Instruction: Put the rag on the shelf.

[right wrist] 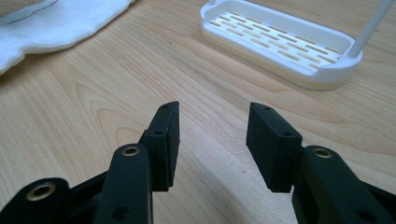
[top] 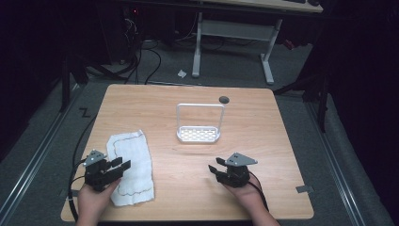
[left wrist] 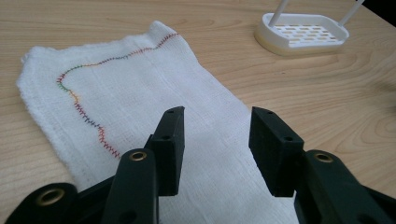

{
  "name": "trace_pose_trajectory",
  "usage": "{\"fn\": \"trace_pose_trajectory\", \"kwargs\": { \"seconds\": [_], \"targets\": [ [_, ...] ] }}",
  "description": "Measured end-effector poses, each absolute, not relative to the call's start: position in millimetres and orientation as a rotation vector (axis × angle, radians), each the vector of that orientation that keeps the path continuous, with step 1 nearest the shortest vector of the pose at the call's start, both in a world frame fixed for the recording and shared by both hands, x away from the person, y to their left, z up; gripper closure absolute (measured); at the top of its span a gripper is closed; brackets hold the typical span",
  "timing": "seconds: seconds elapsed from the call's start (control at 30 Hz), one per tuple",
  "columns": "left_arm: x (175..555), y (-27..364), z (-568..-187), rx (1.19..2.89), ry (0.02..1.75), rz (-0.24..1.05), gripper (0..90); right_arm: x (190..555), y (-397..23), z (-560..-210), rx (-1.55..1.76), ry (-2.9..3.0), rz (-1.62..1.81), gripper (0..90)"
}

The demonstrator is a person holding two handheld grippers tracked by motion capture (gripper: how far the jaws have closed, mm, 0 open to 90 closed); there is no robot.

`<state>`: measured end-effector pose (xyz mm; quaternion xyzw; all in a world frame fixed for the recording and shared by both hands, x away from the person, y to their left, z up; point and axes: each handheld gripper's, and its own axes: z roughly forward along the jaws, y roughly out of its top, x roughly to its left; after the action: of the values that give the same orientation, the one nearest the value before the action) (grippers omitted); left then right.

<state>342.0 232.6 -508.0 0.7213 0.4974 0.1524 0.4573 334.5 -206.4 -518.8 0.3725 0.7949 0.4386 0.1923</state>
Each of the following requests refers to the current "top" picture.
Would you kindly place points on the black metal stand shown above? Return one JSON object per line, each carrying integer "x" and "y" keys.
{"x": 321, "y": 100}
{"x": 65, "y": 84}

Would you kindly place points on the person's left hand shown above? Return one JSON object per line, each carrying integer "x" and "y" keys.
{"x": 94, "y": 202}

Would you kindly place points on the desk with white legs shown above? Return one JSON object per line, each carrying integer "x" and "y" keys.
{"x": 235, "y": 31}

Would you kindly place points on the white cloth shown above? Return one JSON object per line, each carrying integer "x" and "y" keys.
{"x": 135, "y": 157}

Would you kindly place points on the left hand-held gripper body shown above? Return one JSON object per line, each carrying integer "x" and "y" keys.
{"x": 94, "y": 175}

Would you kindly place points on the crumpled white paper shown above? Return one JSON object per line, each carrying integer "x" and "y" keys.
{"x": 182, "y": 73}

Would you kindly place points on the dark round table grommet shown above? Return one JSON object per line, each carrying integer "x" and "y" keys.
{"x": 224, "y": 100}

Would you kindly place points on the dark computer tower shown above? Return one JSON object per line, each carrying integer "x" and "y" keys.
{"x": 120, "y": 28}

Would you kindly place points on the grey tape strip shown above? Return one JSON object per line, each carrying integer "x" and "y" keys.
{"x": 304, "y": 189}
{"x": 72, "y": 193}

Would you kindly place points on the person's right hand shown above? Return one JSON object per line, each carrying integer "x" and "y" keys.
{"x": 251, "y": 197}

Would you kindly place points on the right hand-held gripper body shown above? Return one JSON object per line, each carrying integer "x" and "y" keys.
{"x": 236, "y": 175}

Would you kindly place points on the metal floor rail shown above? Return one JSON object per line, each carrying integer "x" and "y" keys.
{"x": 337, "y": 169}
{"x": 34, "y": 160}

